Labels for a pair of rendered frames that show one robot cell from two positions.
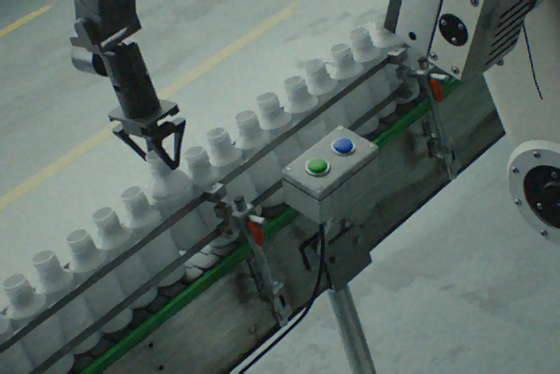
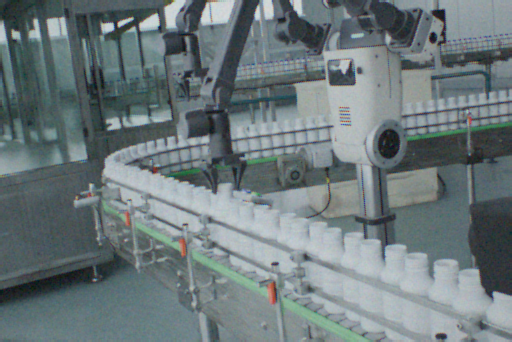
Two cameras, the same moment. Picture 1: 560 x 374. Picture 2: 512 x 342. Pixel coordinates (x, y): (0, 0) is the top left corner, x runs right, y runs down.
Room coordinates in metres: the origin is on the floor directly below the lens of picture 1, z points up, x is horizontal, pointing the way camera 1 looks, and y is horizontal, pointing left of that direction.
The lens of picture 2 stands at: (1.37, 1.79, 1.52)
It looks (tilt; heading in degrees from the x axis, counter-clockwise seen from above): 11 degrees down; 278
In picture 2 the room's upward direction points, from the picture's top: 7 degrees counter-clockwise
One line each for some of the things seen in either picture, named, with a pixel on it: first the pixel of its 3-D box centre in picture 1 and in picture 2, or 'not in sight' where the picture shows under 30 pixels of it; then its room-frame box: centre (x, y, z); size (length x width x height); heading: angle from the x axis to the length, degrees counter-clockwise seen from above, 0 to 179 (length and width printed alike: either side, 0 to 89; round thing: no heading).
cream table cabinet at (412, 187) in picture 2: not in sight; (365, 141); (1.14, -4.28, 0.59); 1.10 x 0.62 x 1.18; 18
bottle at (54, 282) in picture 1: (63, 301); (274, 246); (1.54, 0.36, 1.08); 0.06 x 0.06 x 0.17
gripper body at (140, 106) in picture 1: (137, 98); (221, 147); (1.67, 0.17, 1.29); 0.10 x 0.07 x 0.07; 36
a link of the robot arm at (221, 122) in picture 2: (121, 61); (216, 123); (1.67, 0.17, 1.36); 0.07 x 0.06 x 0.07; 36
